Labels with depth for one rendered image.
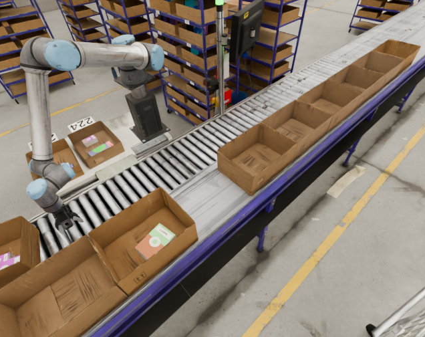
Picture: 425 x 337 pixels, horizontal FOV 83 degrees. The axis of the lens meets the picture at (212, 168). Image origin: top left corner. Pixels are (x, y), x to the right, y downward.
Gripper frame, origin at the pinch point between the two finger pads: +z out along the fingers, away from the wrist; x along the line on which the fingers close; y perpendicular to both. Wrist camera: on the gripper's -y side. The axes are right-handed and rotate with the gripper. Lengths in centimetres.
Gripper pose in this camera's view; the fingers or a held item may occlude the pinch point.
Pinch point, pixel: (73, 228)
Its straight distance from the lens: 161.9
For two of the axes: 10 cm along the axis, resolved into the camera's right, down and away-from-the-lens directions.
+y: -6.6, -5.3, 5.3
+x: -7.5, 5.1, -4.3
